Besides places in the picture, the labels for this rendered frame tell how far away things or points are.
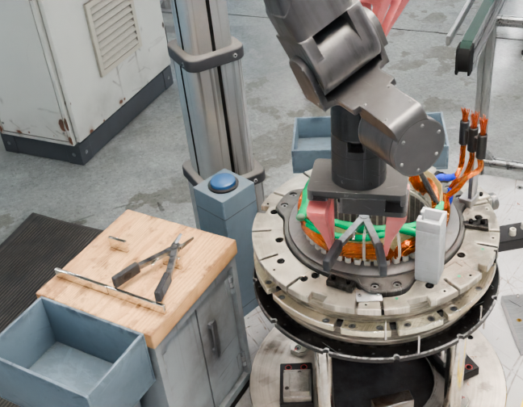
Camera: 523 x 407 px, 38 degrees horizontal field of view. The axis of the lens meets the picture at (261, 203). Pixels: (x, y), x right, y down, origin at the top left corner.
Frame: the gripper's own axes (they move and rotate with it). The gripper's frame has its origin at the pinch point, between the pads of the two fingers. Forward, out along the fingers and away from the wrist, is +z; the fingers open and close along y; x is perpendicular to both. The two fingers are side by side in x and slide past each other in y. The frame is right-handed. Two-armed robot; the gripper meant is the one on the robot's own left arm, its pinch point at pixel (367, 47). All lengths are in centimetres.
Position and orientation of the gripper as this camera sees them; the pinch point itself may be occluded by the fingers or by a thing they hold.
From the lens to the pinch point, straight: 91.5
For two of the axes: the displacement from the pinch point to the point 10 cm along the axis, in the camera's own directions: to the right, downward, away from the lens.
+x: -7.5, -2.5, 6.1
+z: -0.5, 9.5, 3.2
